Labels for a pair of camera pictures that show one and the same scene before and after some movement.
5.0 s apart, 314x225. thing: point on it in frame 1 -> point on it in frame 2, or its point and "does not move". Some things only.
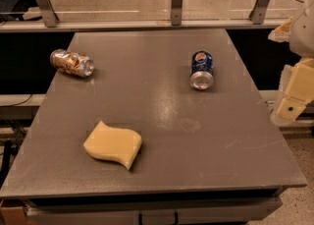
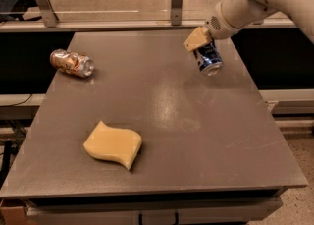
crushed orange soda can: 71,62 does not move
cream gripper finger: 297,84 -> 199,37
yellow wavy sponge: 120,144 does not move
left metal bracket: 45,6 does not move
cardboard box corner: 13,216 does not move
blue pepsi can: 201,77 -> 208,58
